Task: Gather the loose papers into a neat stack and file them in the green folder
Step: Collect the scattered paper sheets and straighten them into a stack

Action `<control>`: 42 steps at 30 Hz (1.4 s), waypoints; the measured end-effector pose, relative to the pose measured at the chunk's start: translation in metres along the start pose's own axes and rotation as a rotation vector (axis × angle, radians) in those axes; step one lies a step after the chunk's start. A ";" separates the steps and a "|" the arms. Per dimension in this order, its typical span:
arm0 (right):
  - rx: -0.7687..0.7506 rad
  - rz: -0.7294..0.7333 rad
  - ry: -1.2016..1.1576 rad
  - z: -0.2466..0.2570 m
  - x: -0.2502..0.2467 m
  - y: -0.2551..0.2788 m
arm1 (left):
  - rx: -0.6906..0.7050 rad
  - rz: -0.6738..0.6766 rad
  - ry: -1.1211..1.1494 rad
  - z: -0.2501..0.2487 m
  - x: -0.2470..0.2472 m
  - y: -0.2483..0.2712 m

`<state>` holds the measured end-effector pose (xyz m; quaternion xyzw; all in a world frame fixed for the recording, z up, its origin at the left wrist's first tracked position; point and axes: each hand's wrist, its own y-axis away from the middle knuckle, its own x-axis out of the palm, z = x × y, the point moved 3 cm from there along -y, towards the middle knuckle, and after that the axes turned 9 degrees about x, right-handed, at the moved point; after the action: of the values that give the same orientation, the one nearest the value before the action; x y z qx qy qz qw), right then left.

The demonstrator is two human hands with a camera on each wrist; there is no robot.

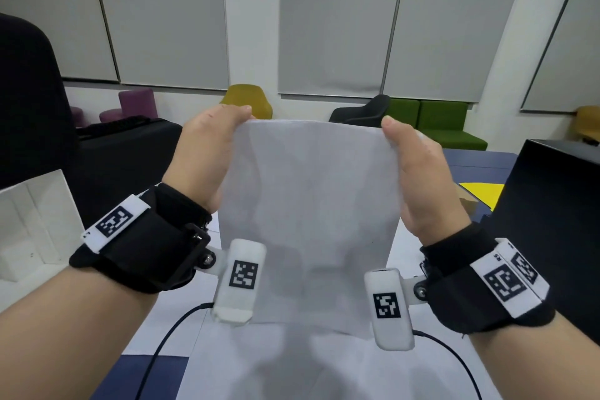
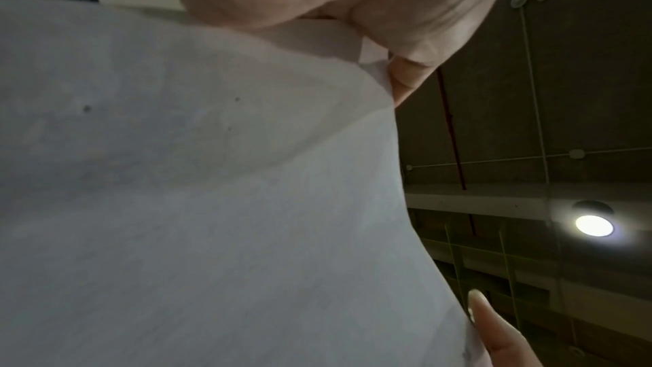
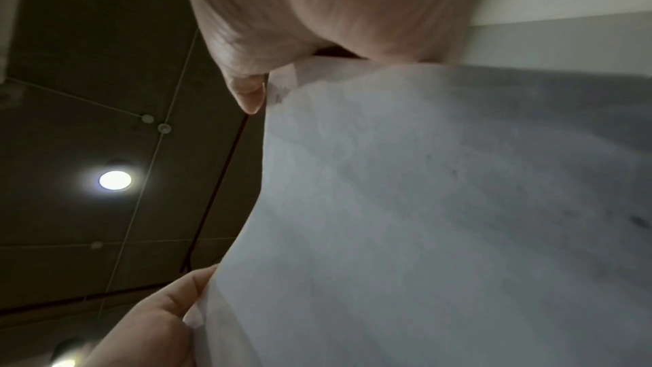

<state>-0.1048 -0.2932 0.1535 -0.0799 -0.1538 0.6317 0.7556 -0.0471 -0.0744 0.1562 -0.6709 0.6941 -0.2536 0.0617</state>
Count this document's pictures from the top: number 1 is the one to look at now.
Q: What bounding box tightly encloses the large black carrying case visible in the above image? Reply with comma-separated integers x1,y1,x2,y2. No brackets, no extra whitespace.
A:
0,12,79,190

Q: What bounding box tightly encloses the tall purple stool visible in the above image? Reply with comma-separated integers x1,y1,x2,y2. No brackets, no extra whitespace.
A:
117,87,158,121

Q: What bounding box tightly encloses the black camera cable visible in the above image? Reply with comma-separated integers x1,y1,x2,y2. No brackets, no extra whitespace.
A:
134,302,216,400
412,329,484,400

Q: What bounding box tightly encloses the yellow folder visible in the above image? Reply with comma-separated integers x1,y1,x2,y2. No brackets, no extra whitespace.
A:
457,182,505,211

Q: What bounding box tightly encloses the grey roller blind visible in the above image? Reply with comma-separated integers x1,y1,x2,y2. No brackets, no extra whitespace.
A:
519,0,600,114
0,0,120,83
88,0,230,91
381,0,536,103
277,0,409,98

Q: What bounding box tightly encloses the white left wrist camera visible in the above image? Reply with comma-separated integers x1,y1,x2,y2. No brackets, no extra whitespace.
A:
209,238,268,326

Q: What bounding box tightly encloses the person's left forearm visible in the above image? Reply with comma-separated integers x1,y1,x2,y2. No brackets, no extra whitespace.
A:
0,265,159,400

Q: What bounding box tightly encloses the person's left hand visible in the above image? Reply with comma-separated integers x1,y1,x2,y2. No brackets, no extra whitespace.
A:
161,104,257,214

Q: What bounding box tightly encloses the green sofa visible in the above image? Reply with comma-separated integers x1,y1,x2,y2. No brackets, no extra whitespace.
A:
386,98,489,152

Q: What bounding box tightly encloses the neat white paper sheaf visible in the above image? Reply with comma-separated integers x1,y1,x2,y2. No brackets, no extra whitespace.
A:
217,119,406,338

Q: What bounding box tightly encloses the person's right hand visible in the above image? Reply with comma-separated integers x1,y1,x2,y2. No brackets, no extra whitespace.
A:
380,114,471,246

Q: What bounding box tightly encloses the open white box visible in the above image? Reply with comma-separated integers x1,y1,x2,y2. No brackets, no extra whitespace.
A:
0,168,86,316

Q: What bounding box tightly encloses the black right camera cable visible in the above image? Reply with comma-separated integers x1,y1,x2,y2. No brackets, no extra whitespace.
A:
412,329,484,400

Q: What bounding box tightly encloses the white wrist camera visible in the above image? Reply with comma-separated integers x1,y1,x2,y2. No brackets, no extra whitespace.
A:
363,267,416,352
209,238,268,326

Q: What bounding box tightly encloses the black left camera cable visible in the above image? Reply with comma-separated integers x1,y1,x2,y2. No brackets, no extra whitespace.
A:
134,302,216,400

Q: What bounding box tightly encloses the black fabric bag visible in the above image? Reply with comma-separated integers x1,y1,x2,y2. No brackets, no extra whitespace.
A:
479,137,600,338

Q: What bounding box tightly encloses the black case with white label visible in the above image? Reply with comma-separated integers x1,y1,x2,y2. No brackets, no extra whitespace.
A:
74,115,184,228

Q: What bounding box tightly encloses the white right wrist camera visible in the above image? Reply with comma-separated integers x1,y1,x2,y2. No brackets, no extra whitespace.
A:
363,267,416,352

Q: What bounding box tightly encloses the black left wrist strap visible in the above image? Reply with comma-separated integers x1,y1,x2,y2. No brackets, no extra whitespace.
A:
69,182,213,296

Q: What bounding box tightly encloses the yellow armchair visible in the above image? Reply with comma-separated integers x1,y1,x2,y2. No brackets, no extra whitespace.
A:
219,83,274,121
575,105,600,146

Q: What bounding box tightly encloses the pile of white papers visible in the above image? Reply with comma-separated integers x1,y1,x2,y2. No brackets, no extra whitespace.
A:
121,207,505,400

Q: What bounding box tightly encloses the black armchair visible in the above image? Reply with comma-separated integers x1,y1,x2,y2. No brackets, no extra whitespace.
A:
327,94,393,129

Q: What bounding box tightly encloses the person's right forearm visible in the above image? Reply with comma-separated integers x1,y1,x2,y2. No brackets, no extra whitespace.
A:
467,312,600,400

